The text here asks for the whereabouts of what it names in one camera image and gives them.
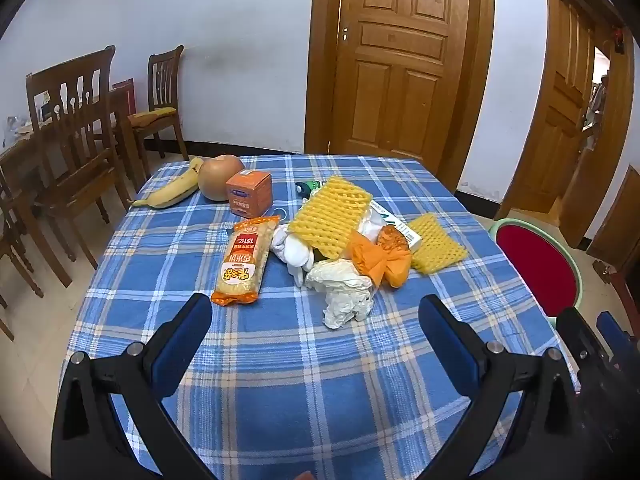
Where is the wooden chair with cushion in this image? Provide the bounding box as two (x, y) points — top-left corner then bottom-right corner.
(127, 45), (190, 161)

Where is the small green toy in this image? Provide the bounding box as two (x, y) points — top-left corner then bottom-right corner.
(295, 179), (328, 198)

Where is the blue plaid tablecloth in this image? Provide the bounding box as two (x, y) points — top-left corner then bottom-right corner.
(59, 154), (583, 480)

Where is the orange cardboard box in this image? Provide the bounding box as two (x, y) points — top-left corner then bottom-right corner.
(225, 170), (273, 218)

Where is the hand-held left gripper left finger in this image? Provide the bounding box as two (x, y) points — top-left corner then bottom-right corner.
(51, 292), (231, 480)

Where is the knotted white sock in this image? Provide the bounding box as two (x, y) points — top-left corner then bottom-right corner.
(270, 223), (315, 288)

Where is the yellow seat cushion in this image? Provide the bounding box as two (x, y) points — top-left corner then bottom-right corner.
(127, 106), (178, 128)

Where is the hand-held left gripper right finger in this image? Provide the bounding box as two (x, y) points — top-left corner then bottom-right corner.
(418, 294), (590, 480)

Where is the closed wooden door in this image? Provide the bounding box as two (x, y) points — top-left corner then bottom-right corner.
(332, 0), (463, 176)

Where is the wooden dining table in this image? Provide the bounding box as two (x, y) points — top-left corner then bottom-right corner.
(0, 87), (146, 281)

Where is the large wooden chair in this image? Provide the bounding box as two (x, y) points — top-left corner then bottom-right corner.
(25, 46), (132, 288)

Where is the wooden door frame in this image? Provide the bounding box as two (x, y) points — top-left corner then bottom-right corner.
(304, 0), (496, 196)
(495, 0), (636, 251)

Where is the white paper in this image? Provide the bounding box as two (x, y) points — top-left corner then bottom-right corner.
(305, 257), (376, 331)

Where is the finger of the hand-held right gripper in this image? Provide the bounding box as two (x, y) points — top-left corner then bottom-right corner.
(596, 311), (640, 361)
(556, 306), (613, 376)

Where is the red flat box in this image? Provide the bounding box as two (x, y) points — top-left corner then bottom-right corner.
(112, 78), (137, 116)

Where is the brown round apple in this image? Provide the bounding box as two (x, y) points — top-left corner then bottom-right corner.
(198, 155), (245, 203)

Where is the red wooden furniture leg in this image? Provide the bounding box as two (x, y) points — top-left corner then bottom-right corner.
(611, 264), (640, 332)

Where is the yellow banana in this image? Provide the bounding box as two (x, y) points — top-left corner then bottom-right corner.
(131, 156), (205, 209)

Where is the white and green medicine box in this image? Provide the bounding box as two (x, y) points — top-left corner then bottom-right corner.
(367, 199), (421, 253)

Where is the small yellow foam fruit net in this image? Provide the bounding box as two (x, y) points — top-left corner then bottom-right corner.
(409, 212), (468, 276)

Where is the open wooden door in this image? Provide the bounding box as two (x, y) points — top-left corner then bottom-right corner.
(500, 0), (598, 221)

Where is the large yellow foam fruit net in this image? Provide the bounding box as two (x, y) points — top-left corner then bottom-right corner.
(287, 175), (373, 261)

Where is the red stool with green rim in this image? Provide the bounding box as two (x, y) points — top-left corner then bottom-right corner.
(487, 219), (586, 331)

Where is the orange plastic bag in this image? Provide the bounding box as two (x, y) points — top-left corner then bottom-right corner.
(348, 225), (413, 288)

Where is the orange snack packet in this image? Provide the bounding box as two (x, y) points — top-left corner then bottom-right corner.
(211, 215), (282, 307)

